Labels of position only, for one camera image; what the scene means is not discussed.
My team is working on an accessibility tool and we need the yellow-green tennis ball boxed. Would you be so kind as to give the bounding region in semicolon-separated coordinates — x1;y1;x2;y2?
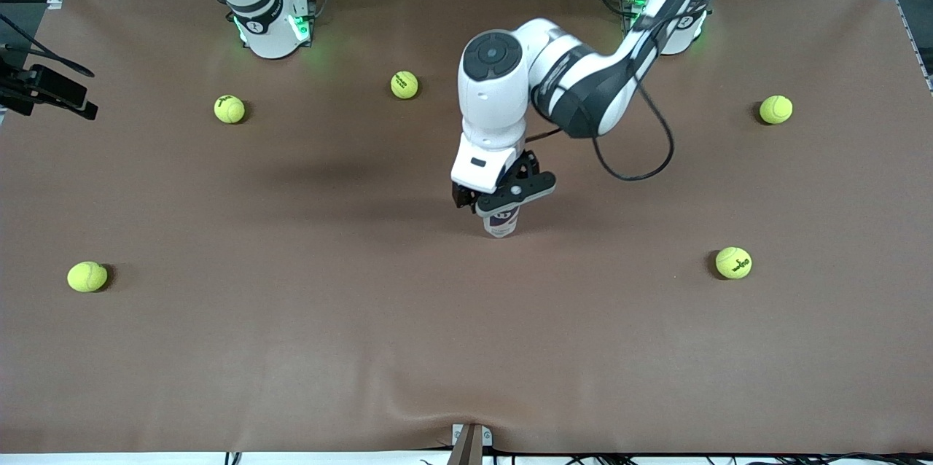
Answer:
390;70;420;100
759;95;794;125
715;246;753;280
214;94;246;125
67;261;109;294

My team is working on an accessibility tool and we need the grey metal mount bracket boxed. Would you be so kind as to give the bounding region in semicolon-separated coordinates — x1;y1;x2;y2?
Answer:
450;423;494;465

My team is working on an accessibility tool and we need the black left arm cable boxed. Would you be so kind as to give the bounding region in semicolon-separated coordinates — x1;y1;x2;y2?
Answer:
523;0;752;182

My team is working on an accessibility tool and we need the white navy tennis ball can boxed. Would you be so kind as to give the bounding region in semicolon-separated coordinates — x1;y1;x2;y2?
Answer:
482;204;520;239

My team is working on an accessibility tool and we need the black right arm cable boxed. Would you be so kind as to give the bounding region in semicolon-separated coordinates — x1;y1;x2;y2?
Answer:
0;12;96;78

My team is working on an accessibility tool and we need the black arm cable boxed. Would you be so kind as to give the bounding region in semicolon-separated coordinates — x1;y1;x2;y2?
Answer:
523;0;752;182
0;12;96;78

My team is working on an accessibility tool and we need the brown table mat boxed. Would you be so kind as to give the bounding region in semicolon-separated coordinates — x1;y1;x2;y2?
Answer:
0;0;933;455

